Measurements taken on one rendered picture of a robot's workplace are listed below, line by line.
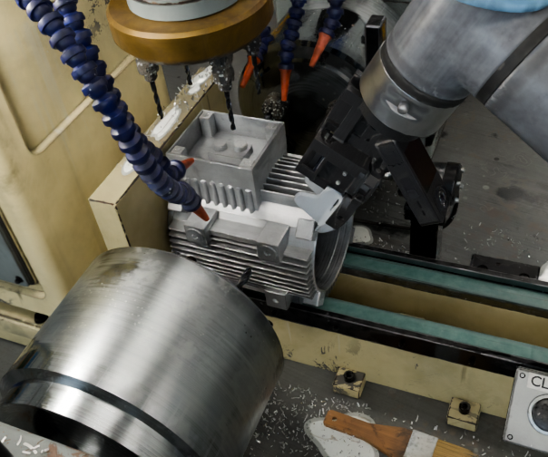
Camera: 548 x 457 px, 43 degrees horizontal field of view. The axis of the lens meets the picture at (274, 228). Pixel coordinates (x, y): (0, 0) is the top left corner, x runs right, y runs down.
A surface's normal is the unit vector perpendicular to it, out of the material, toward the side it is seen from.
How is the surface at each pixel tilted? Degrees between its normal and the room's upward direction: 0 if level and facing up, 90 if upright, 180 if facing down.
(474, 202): 0
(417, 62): 80
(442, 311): 90
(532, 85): 64
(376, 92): 73
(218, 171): 90
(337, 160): 90
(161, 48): 90
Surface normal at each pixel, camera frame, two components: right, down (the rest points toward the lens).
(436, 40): -0.58, 0.52
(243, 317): 0.64, -0.31
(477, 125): -0.11, -0.72
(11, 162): 0.92, 0.18
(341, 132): -0.37, 0.67
